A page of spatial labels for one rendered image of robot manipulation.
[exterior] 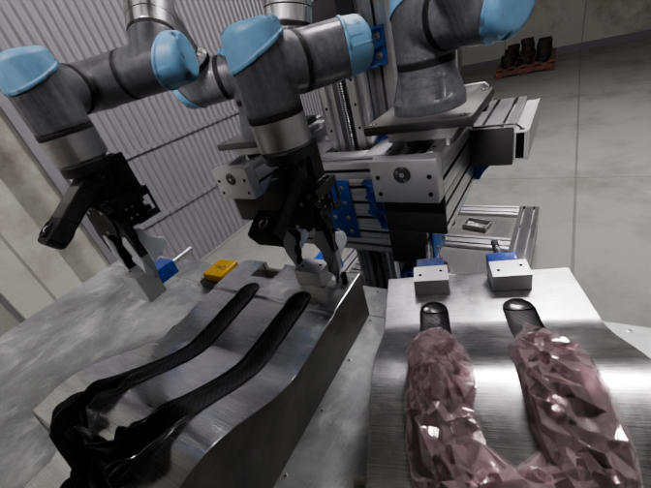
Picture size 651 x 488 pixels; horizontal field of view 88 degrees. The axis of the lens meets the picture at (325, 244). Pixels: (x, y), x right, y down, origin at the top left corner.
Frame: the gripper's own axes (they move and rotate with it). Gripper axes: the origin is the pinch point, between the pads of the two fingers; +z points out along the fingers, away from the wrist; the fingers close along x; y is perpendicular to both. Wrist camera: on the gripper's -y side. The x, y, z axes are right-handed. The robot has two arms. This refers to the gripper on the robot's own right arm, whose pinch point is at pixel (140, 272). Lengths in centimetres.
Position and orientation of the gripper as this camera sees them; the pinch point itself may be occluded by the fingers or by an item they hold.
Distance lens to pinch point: 69.1
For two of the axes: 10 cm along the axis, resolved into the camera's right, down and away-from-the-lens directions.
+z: 2.5, 8.3, 5.0
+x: -8.4, -0.7, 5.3
